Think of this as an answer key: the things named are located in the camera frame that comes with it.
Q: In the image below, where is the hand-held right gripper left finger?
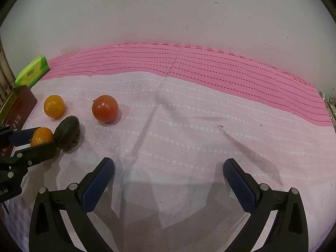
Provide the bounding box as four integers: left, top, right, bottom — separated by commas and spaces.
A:
29, 157, 116, 252

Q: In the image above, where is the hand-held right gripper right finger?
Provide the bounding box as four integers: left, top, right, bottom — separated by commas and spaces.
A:
223, 158, 309, 252

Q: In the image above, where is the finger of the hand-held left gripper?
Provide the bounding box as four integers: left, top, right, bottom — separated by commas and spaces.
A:
10, 141, 57, 173
0, 125, 36, 149

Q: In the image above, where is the orange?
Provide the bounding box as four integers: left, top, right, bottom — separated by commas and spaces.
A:
31, 127, 54, 147
44, 95, 65, 119

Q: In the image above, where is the gold metal tin box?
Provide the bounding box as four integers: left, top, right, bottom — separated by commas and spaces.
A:
0, 85, 38, 159

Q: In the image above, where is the dark green avocado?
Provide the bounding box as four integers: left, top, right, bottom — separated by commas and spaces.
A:
53, 115, 80, 152

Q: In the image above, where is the green tissue pack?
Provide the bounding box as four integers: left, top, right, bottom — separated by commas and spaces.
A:
15, 55, 50, 89

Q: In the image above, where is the red tomato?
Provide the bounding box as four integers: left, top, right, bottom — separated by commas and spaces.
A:
92, 95, 119, 123

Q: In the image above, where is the pink and white tablecloth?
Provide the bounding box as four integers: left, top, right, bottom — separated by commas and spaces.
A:
0, 42, 336, 252

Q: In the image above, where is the white patterned object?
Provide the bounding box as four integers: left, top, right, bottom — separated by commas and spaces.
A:
320, 91, 336, 126

